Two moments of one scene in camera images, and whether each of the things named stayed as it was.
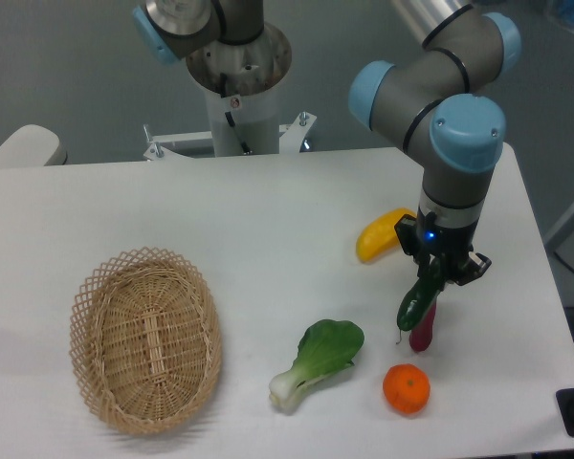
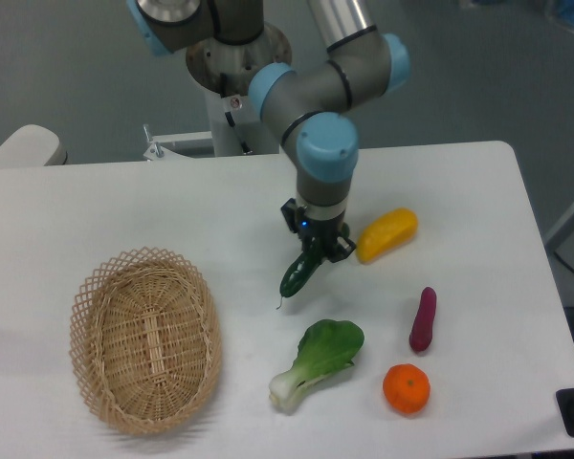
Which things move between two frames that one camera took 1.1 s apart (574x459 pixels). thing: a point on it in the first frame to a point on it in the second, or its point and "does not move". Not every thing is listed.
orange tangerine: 407,388 does not move
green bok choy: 325,348 does not move
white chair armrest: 31,145 does not move
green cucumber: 422,295 to 299,272
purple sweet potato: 420,337 does not move
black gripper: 424,238 to 320,238
